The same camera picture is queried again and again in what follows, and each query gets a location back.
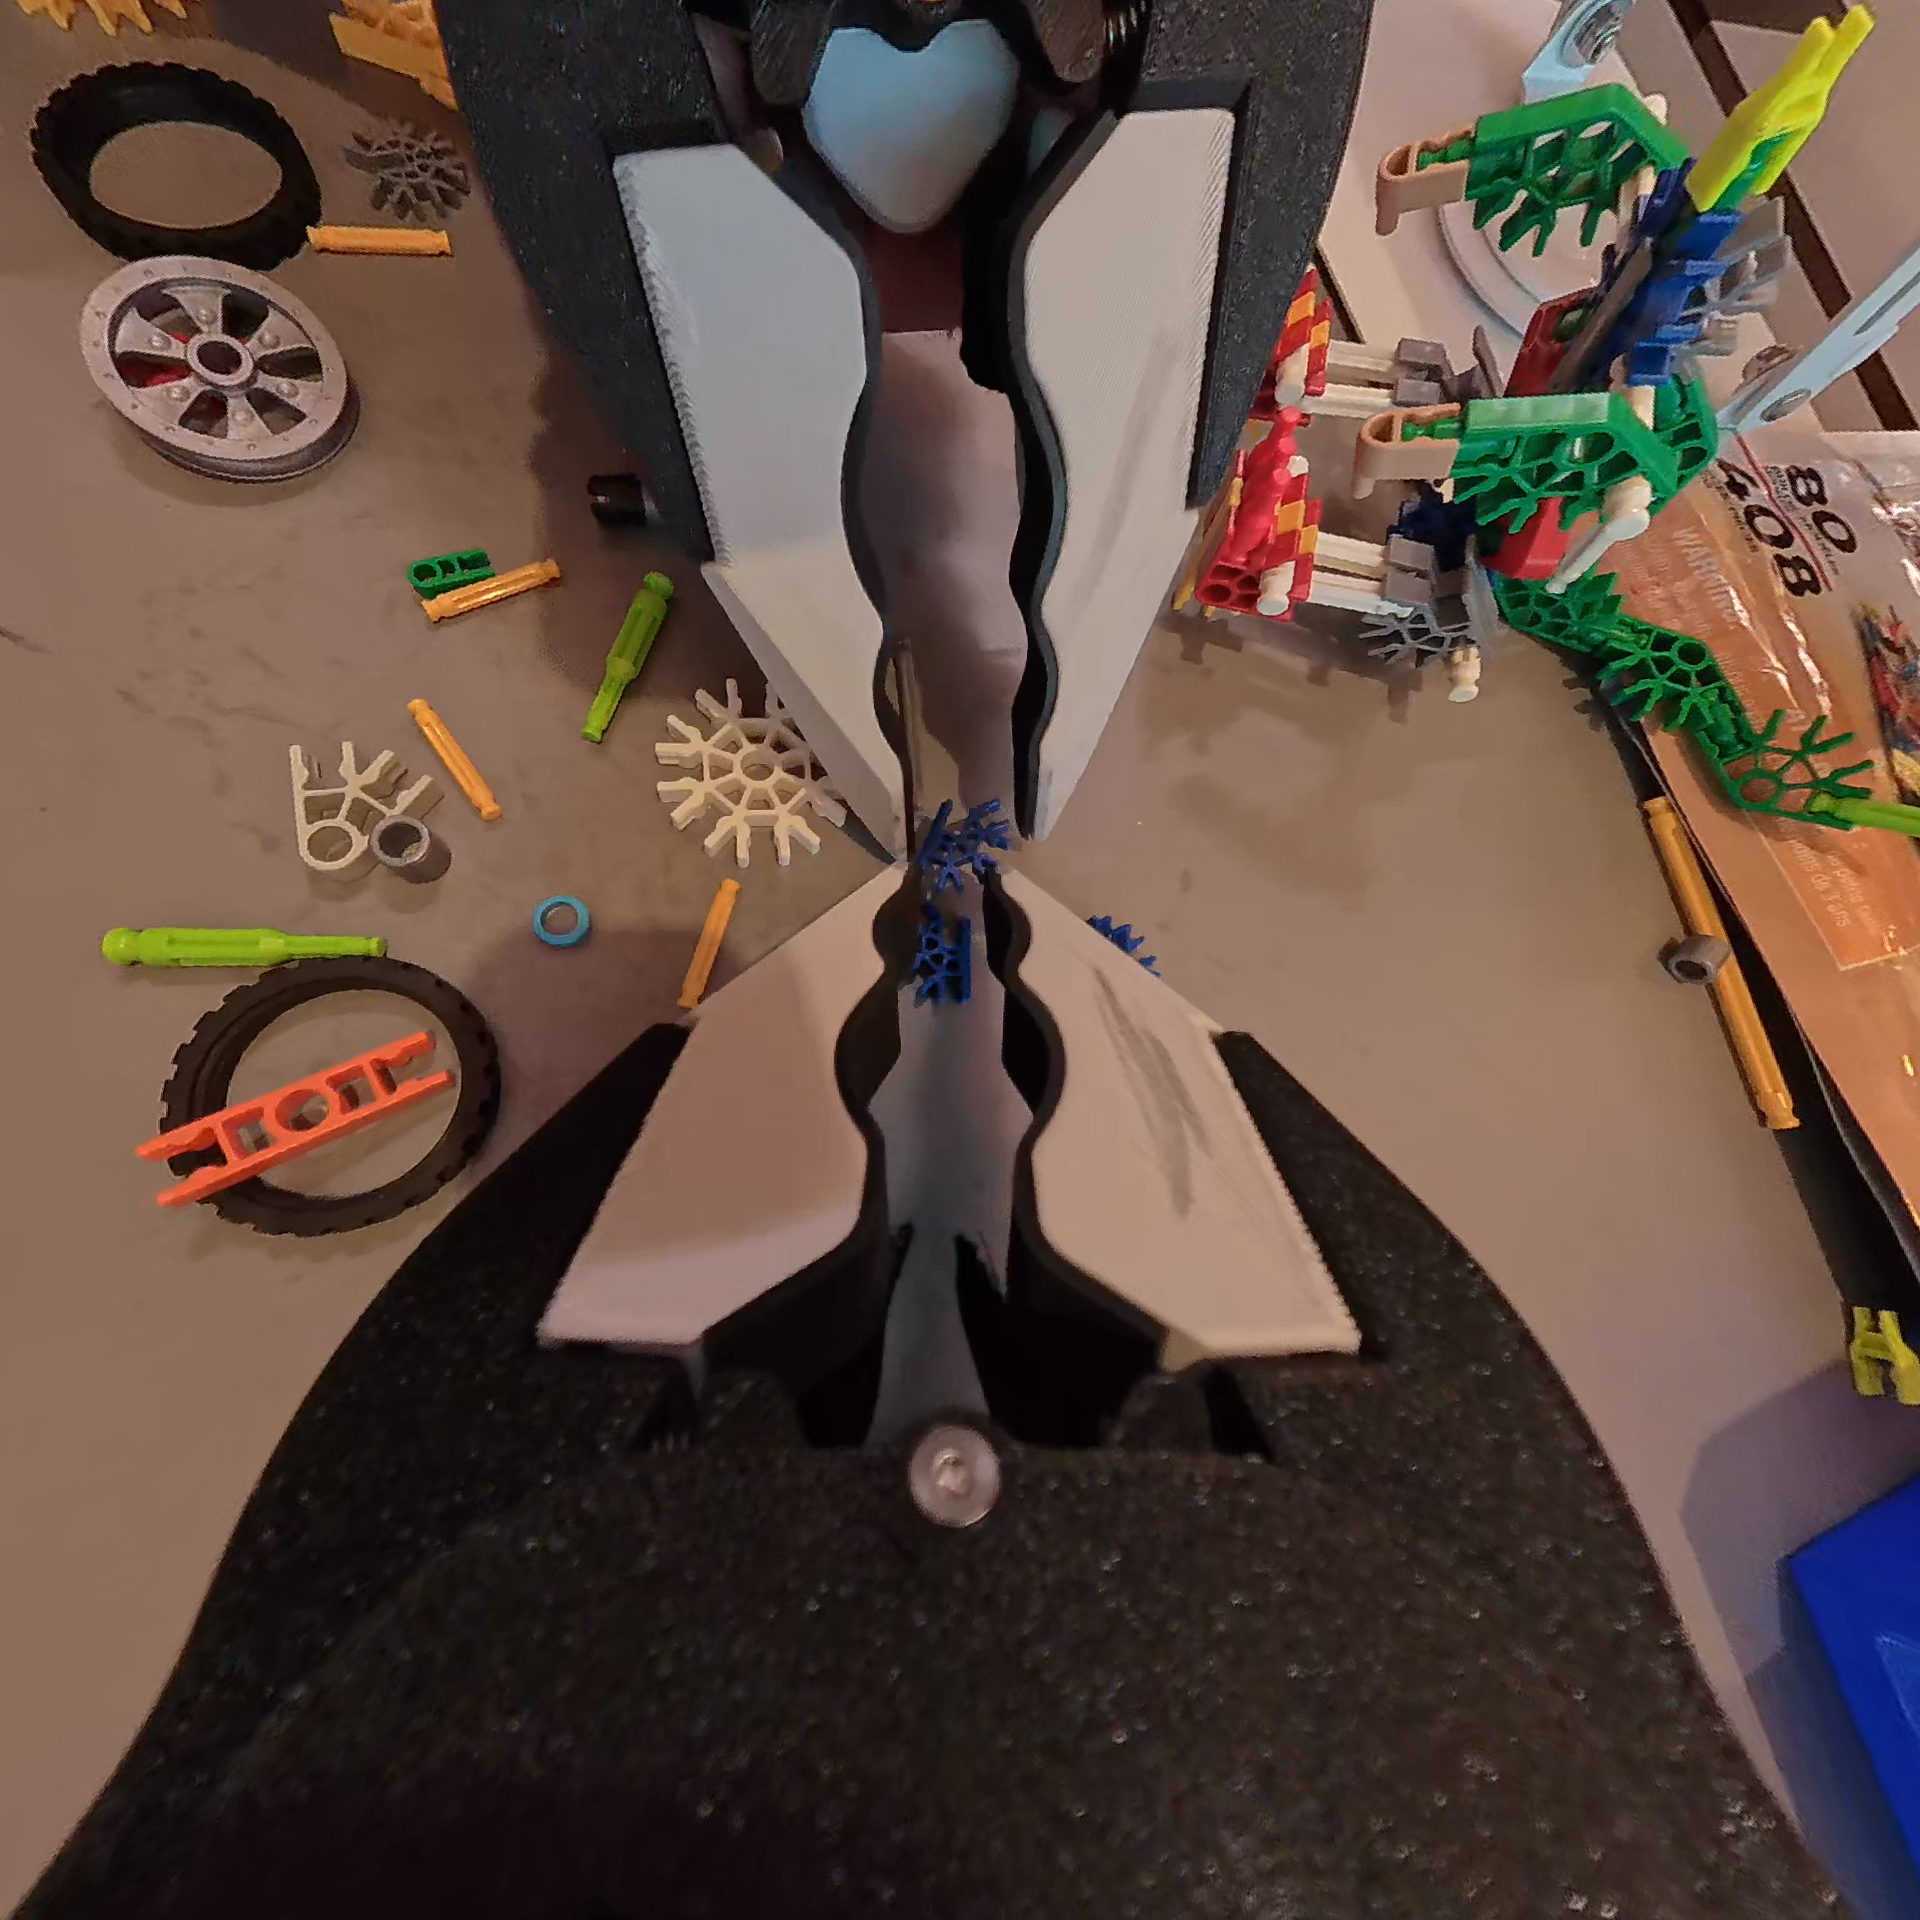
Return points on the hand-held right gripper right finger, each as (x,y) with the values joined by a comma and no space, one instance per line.
(1183,1195)

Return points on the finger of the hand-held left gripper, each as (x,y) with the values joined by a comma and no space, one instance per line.
(749,334)
(1136,298)

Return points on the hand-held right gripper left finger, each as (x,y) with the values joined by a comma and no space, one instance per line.
(721,1185)

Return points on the lime green plastic rod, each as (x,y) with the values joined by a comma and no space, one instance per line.
(225,949)
(630,658)

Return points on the dark grey snowflake connector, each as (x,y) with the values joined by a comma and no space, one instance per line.
(408,169)

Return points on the yellow connector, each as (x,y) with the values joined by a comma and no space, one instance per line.
(397,45)
(120,9)

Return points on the short orange rod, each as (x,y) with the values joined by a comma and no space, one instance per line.
(501,589)
(371,243)
(711,943)
(460,755)

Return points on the black rubber tyre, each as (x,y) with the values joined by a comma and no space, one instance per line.
(475,1076)
(54,169)

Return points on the green clip connector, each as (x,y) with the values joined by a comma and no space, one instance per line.
(437,570)

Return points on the white snowflake connector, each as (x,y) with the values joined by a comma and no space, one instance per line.
(717,776)

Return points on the grey cylindrical spacer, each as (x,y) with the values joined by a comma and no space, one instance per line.
(426,862)

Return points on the multicoloured construction toy model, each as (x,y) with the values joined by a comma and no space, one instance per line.
(1562,436)

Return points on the small red connector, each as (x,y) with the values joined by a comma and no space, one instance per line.
(148,359)

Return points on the silver wheel hub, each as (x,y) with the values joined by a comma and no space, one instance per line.
(107,350)

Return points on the orange ladder connector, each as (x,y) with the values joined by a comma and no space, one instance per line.
(196,1160)

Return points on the grey block connector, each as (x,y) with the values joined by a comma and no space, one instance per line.
(1695,963)

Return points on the white triangular connector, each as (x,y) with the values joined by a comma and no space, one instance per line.
(307,790)

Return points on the long yellow rod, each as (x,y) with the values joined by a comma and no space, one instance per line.
(1727,975)

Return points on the red printed toy package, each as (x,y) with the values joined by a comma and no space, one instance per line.
(1796,841)

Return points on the small yellow clip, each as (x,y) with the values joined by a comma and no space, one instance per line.
(1885,1348)

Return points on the blue plastic storage bin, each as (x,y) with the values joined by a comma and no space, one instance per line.
(1861,1679)

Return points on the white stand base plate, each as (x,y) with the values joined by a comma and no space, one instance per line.
(1483,261)

